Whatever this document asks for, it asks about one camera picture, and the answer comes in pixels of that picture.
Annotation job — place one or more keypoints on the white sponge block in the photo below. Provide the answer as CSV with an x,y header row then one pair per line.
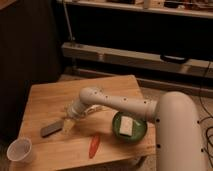
x,y
126,126

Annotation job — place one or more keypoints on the yellow cheese wedge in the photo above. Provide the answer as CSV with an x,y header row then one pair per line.
x,y
67,125

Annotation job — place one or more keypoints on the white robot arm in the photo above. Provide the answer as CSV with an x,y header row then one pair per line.
x,y
179,141

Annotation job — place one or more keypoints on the metal pole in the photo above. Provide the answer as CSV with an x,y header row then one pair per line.
x,y
72,38

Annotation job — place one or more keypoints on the grey metal shelf rail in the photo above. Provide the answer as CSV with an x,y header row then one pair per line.
x,y
132,59

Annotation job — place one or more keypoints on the dark grey eraser block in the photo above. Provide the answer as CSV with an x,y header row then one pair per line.
x,y
51,129

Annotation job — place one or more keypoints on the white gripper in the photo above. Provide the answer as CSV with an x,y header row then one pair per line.
x,y
76,109

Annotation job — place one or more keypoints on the black handle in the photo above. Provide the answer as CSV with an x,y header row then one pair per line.
x,y
176,60

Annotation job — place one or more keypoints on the orange carrot toy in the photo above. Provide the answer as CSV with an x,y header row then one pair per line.
x,y
94,144

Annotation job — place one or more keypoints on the upper shelf board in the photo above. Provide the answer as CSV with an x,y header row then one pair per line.
x,y
128,7

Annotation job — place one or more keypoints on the wooden table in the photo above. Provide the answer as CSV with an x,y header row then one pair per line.
x,y
46,104

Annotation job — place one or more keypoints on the green bowl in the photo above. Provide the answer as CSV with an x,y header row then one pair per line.
x,y
139,128

